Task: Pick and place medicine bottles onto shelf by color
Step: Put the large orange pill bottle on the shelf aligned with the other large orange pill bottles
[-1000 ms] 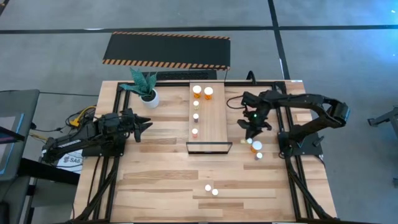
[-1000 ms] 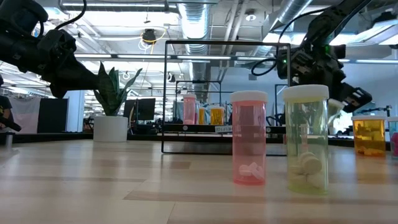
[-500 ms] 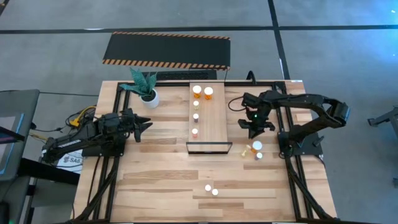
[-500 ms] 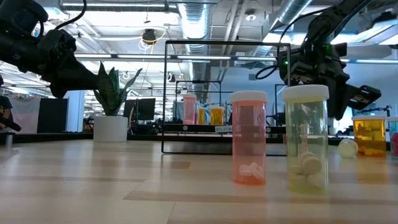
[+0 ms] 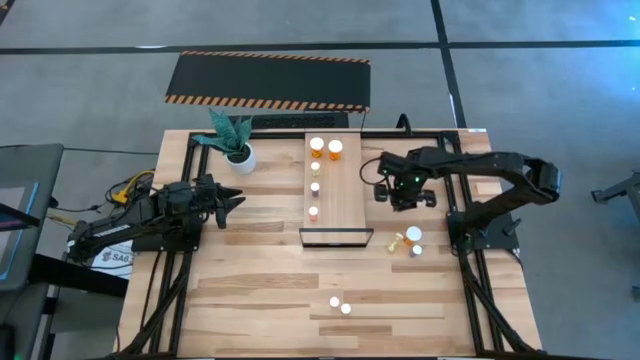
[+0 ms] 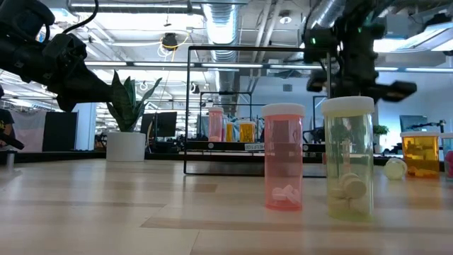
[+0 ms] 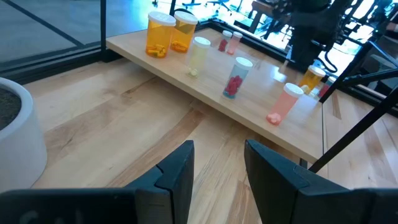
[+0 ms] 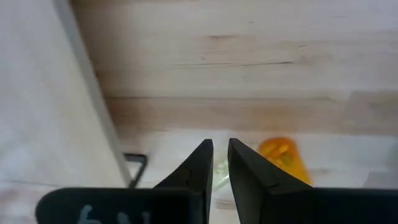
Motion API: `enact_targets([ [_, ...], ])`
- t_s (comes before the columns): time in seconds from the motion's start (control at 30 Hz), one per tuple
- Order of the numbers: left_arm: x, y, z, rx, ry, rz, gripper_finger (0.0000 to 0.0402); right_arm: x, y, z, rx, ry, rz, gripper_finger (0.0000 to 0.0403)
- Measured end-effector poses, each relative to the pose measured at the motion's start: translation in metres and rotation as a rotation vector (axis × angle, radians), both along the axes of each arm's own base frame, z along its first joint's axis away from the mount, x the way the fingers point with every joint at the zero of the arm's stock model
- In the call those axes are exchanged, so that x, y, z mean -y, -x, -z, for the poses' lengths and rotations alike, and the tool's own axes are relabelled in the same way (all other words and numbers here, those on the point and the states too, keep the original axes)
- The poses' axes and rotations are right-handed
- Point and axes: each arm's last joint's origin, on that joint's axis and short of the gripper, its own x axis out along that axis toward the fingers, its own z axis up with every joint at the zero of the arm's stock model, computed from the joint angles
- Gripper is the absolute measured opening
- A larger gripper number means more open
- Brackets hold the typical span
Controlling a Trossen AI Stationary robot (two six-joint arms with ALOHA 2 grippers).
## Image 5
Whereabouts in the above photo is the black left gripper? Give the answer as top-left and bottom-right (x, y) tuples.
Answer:
(192, 174), (246, 230)

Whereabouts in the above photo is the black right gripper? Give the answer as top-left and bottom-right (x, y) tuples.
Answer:
(374, 154), (437, 211)

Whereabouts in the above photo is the snake plant in white pot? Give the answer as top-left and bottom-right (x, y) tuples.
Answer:
(191, 108), (257, 176)

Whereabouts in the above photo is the black perforated floor strip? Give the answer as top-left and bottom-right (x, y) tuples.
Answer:
(234, 112), (350, 131)

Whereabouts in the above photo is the white paper sheet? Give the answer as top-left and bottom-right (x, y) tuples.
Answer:
(92, 239), (136, 279)

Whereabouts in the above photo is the black hazard-striped floor mat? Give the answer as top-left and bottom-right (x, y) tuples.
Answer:
(163, 49), (372, 114)

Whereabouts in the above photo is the black floor beam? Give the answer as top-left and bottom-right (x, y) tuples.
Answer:
(27, 253), (130, 300)

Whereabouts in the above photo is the grey side desk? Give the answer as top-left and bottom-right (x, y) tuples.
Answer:
(0, 143), (65, 301)

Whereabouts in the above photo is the dark flat device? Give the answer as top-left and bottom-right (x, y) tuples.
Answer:
(0, 202), (42, 234)

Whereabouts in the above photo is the black stand leg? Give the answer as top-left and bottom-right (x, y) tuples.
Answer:
(591, 172), (640, 224)

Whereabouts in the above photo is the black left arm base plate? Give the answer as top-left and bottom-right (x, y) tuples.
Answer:
(132, 234), (201, 254)

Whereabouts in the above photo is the black aluminium table frame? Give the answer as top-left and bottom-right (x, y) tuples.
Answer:
(117, 128), (544, 360)

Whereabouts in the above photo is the yellow cable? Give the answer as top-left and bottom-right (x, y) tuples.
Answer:
(110, 169), (156, 204)

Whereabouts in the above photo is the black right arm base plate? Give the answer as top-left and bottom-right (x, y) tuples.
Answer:
(446, 210), (520, 252)

